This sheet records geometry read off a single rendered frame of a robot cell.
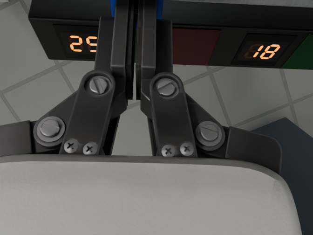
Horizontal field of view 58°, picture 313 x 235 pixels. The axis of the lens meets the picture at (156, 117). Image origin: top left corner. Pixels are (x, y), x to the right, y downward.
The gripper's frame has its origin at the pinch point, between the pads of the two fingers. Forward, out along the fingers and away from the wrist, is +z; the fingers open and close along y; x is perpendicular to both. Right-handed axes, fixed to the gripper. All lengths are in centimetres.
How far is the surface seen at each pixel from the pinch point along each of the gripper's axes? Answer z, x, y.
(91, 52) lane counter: 3.4, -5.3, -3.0
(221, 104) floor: 31, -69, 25
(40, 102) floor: 30, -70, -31
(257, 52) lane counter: 3.4, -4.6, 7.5
